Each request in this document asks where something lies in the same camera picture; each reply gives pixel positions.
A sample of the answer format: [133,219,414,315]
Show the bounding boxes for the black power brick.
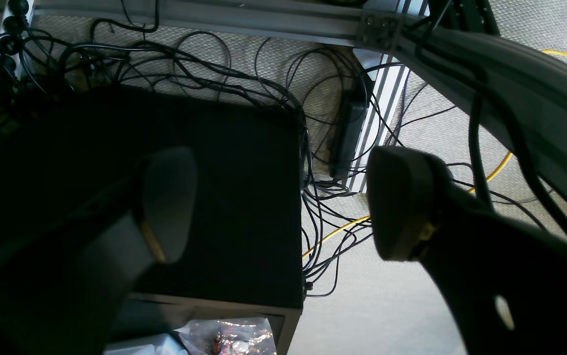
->
[328,78,369,180]

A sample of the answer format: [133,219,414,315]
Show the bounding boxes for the black box under table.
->
[0,87,304,310]

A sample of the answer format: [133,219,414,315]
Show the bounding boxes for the clear plastic bag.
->
[175,317,278,355]

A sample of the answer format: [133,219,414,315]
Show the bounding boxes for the yellow cable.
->
[302,48,567,259]

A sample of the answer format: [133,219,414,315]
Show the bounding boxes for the aluminium frame beam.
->
[35,0,567,200]

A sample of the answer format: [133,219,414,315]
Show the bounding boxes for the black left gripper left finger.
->
[0,147,198,355]

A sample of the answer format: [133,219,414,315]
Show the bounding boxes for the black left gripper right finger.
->
[367,146,567,355]

